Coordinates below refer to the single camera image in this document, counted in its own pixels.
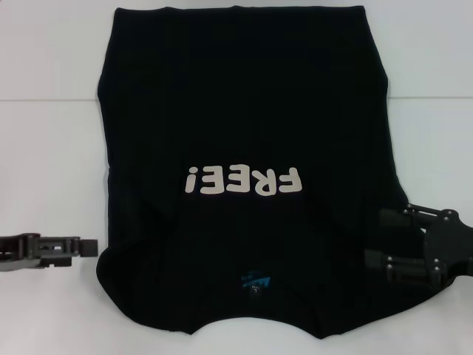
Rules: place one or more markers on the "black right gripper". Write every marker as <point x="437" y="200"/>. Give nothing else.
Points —
<point x="451" y="244"/>

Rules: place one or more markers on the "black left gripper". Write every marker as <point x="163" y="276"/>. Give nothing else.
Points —
<point x="18" y="251"/>

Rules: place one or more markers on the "black shirt with FREE print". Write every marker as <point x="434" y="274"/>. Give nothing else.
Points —
<point x="240" y="111"/>

